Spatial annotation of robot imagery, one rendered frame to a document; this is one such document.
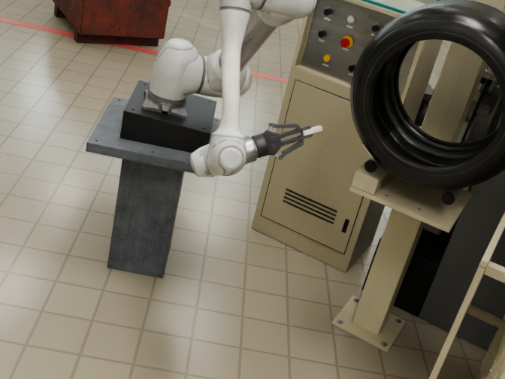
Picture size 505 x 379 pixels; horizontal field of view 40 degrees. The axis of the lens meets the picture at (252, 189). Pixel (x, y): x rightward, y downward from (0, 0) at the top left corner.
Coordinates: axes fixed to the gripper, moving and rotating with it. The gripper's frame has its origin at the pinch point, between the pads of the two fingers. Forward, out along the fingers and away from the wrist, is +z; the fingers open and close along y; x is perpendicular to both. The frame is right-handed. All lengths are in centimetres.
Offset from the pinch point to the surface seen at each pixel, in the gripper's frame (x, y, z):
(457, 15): 25, -26, 45
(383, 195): -2.2, 29.9, 20.6
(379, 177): -1.6, 23.0, 20.1
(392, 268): -38, 73, 31
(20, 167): -160, 5, -113
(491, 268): 66, 35, 19
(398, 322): -56, 107, 35
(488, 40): 33, -17, 49
